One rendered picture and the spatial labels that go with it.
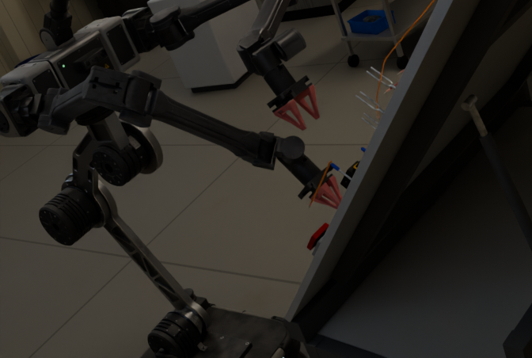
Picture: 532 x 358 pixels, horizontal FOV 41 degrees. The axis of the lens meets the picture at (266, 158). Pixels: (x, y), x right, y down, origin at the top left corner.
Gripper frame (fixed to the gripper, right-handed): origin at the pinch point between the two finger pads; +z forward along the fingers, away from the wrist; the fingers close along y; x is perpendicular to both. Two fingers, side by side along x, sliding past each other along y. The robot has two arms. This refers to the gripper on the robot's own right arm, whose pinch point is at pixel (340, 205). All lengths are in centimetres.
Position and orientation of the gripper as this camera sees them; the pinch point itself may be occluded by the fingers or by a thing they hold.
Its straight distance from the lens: 177.5
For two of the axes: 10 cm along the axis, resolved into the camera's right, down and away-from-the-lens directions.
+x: -3.4, 5.2, 7.8
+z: 7.0, 7.0, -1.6
